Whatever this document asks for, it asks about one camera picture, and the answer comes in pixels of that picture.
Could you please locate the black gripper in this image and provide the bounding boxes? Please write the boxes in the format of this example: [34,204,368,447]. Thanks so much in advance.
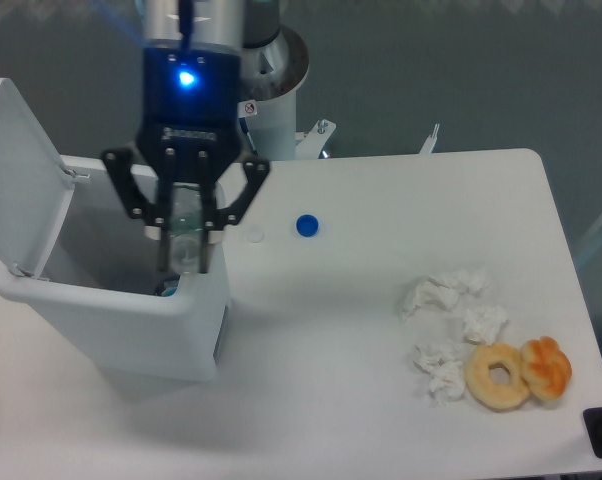
[101,44,271,274]

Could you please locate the clear plastic bottle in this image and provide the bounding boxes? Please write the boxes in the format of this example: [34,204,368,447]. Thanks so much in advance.
[169,183,203,275]

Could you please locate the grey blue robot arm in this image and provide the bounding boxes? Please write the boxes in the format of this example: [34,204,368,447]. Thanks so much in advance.
[101,1,270,275]

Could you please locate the white bottle cap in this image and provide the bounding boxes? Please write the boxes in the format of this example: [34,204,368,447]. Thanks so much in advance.
[244,225,265,244]

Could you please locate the white trash can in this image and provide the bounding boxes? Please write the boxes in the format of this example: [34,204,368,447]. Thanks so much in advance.
[0,156,230,381]

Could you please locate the white trash can lid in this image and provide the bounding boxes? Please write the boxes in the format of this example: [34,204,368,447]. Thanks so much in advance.
[0,78,75,278]

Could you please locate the blue bottle cap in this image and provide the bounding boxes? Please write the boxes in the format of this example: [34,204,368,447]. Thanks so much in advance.
[295,214,320,238]

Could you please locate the crumpled white tissue upper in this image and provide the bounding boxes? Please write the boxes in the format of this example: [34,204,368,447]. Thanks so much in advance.
[401,268,490,320]

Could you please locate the crumpled white tissue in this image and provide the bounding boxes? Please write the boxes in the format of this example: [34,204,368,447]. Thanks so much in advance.
[401,268,490,320]
[463,306,508,345]
[413,340,467,407]

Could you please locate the crumpled white tissue lower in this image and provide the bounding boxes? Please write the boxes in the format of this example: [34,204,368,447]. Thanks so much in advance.
[413,340,467,407]

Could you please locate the crumpled white tissue middle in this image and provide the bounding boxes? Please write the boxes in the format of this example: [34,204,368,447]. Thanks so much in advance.
[463,306,508,345]

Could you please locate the orange twisted bread roll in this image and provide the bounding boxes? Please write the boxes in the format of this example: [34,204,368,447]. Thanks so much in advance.
[520,336,572,402]

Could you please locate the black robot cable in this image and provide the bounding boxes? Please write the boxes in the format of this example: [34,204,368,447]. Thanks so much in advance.
[239,115,260,156]

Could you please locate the white table clamp bracket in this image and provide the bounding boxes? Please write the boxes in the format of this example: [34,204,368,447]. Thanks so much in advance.
[295,119,337,160]

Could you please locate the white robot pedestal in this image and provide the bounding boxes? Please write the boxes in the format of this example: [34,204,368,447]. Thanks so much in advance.
[241,25,309,161]

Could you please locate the ring donut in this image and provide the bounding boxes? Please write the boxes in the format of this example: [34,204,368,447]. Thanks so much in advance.
[464,342,530,411]

